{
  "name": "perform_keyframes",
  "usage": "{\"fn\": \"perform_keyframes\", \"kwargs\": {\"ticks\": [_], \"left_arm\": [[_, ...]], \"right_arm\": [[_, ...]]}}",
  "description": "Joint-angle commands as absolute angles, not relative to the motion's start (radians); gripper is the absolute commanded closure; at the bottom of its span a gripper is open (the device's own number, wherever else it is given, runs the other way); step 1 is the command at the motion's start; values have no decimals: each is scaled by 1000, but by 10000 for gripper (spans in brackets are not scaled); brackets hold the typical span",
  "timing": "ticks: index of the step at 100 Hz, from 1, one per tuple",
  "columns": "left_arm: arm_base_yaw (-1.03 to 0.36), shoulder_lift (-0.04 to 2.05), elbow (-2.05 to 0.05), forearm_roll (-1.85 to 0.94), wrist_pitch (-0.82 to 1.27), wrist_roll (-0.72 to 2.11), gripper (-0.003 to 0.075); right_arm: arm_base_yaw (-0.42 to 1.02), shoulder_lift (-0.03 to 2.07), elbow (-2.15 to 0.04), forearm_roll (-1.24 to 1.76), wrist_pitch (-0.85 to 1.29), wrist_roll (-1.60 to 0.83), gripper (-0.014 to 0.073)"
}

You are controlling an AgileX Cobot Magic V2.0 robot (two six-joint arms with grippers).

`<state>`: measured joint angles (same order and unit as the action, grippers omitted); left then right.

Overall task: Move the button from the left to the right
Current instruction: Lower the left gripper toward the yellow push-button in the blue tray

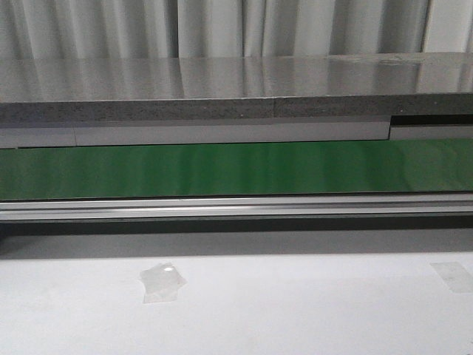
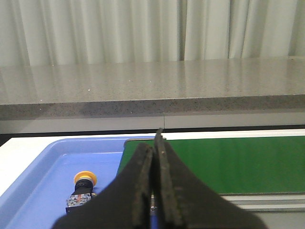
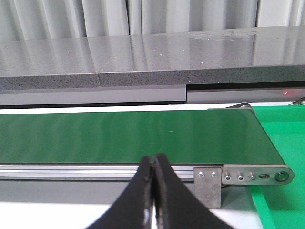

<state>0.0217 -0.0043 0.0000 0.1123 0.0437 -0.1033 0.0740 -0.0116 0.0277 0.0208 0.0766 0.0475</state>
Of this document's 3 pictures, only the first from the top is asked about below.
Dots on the aluminium conveyor frame rail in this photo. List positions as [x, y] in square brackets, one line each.
[237, 206]

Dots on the white panel under counter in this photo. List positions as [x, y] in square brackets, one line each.
[296, 129]

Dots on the grey speckled stone counter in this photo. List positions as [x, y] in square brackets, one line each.
[46, 91]

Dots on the green conveyor belt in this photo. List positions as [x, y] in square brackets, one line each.
[443, 165]

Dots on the white pleated curtain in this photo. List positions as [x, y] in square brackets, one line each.
[187, 29]

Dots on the clear tape patch left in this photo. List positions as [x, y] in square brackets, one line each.
[161, 283]

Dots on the clear tape strip right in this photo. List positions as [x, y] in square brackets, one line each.
[455, 276]

